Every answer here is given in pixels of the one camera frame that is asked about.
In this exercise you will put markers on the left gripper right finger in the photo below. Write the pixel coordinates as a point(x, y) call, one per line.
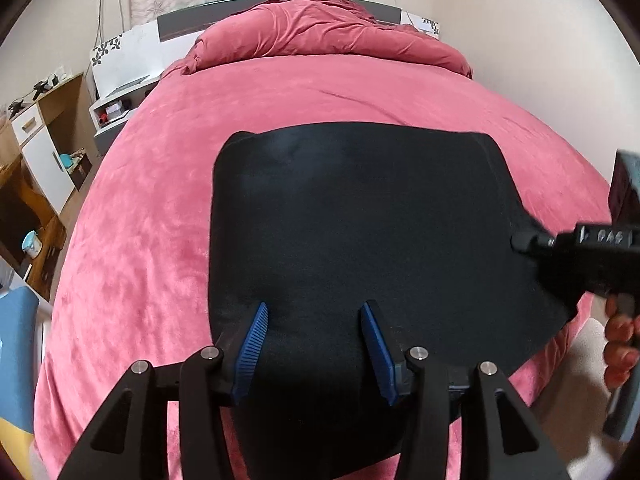
point(385, 353)

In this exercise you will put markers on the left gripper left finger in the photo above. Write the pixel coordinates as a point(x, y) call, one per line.
point(241, 343)

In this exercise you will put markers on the black pants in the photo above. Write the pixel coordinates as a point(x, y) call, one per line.
point(312, 222)

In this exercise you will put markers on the person's right hand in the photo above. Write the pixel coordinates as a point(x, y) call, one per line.
point(619, 355)

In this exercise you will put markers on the pink velvet bed cover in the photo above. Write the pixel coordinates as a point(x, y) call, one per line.
point(134, 280)

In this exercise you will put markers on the wooden desk with drawers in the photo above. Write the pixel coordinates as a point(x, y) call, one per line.
point(47, 150)

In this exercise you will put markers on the white floral nightstand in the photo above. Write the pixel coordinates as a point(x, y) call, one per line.
point(426, 25)
point(125, 70)

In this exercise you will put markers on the red folded duvet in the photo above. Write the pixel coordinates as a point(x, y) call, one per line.
point(314, 27)

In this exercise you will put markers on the dark grey headboard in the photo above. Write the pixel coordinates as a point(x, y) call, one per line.
point(197, 18)

